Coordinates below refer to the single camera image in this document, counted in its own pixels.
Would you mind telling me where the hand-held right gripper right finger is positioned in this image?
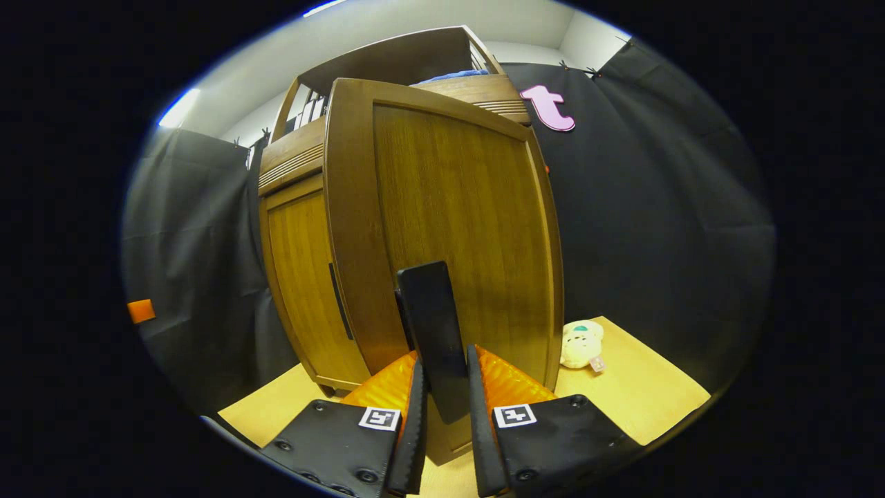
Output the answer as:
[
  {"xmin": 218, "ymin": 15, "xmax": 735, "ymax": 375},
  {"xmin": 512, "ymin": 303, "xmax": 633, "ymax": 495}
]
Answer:
[{"xmin": 467, "ymin": 344, "xmax": 645, "ymax": 498}]

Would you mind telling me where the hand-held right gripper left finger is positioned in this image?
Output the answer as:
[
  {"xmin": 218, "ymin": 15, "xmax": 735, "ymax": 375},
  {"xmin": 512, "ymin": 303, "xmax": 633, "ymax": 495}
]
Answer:
[{"xmin": 259, "ymin": 349, "xmax": 429, "ymax": 498}]

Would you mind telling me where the wooden shoe cabinet door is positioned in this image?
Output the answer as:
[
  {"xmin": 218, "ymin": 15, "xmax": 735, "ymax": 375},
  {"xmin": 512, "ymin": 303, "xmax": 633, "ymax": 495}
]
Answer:
[
  {"xmin": 265, "ymin": 188, "xmax": 372, "ymax": 385},
  {"xmin": 324, "ymin": 77, "xmax": 564, "ymax": 465}
]

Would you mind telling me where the wooden double-door shoe cabinet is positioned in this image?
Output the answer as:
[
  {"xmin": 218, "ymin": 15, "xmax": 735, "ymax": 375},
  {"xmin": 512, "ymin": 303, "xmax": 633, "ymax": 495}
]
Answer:
[{"xmin": 257, "ymin": 26, "xmax": 533, "ymax": 398}]

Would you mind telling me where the white plush toy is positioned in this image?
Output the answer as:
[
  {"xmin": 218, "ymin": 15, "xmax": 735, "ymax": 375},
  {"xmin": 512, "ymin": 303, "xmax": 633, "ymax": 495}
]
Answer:
[{"xmin": 560, "ymin": 320, "xmax": 607, "ymax": 374}]

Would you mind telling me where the black backdrop cloth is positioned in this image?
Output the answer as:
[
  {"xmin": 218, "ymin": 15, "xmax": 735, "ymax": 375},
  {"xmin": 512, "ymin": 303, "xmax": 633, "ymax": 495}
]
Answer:
[{"xmin": 123, "ymin": 38, "xmax": 776, "ymax": 416}]

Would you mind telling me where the blue cloth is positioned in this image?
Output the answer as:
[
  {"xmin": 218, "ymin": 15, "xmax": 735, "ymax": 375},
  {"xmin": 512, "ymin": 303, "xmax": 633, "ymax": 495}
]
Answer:
[{"xmin": 412, "ymin": 69, "xmax": 489, "ymax": 86}]

